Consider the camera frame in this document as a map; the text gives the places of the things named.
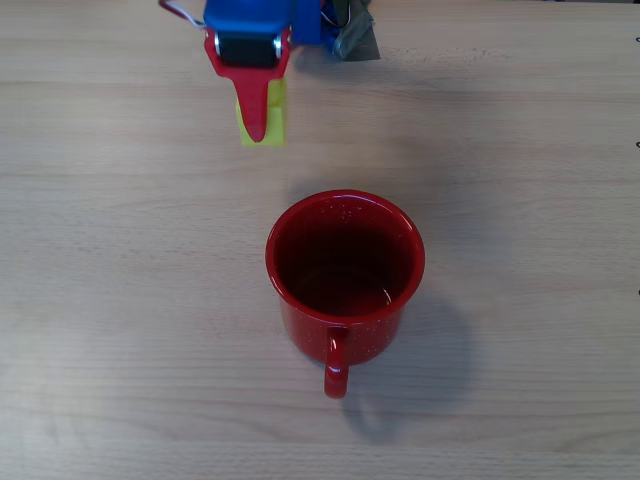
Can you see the yellow-green toy block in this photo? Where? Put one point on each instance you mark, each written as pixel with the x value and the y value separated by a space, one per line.
pixel 276 125

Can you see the red enamel mug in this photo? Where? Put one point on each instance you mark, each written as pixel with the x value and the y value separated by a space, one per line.
pixel 350 345

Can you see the grey duct tape piece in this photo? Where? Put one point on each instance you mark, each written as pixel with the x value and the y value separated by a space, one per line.
pixel 360 42

